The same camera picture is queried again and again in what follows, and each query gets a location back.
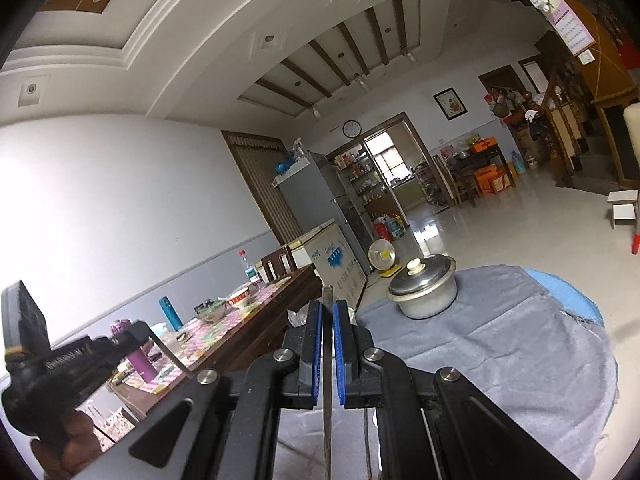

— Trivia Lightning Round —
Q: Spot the dark metal chopstick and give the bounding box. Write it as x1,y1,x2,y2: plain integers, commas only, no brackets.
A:
321,285,333,480

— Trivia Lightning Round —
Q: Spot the person's left hand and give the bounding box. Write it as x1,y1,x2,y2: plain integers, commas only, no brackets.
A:
30,411,102,480

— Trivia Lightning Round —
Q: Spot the dark carved wooden table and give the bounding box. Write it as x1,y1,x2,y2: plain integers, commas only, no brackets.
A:
107,264,322,419

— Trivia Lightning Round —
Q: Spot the purple thermos bottle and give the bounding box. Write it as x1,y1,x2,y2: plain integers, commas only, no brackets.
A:
109,317,160,382

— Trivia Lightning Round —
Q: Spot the aluminium pot with lid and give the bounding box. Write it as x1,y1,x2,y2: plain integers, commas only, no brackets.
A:
386,254,458,320

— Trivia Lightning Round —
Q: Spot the clear plastic water bottle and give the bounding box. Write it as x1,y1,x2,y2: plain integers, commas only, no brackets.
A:
239,249,264,290

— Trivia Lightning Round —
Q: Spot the small white floor fan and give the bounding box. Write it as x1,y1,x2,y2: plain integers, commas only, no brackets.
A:
368,238,401,278

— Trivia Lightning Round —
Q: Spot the white chest freezer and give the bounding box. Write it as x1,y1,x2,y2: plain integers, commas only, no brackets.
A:
288,220,367,310

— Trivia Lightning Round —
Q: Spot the blue thermos bottle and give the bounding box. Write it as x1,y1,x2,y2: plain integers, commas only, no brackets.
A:
158,296,183,332

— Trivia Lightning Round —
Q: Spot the grey refrigerator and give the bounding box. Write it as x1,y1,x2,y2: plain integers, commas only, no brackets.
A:
272,151,373,275

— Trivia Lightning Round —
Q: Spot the grey table cloth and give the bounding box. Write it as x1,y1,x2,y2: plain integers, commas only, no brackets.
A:
274,263,618,480

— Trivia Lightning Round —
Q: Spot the blue under cloth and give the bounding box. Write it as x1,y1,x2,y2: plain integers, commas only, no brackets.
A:
525,269,604,326

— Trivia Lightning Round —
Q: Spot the white step stool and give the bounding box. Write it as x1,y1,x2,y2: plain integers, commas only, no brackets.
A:
608,190,639,228

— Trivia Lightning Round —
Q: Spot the round wall clock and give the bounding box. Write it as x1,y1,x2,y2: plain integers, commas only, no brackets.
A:
342,119,362,139

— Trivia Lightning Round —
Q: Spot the framed wall picture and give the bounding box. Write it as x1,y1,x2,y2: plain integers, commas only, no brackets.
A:
433,88,468,120

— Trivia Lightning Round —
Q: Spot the wall calendar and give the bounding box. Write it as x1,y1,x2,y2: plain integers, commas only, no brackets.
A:
528,0,596,56

